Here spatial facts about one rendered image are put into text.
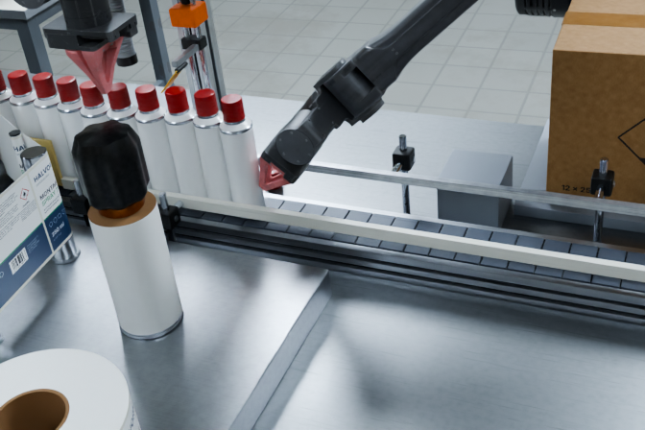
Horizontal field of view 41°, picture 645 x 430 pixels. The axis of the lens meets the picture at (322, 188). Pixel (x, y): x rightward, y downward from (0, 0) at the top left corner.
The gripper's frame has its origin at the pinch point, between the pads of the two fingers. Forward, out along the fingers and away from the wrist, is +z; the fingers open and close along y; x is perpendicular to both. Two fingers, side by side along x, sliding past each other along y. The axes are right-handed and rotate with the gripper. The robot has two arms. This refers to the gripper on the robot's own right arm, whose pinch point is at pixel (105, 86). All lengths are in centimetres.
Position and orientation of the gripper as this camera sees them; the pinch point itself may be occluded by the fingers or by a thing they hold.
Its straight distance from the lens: 118.2
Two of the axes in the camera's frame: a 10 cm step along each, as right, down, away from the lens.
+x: 3.5, -5.2, 7.8
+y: 9.3, 1.2, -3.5
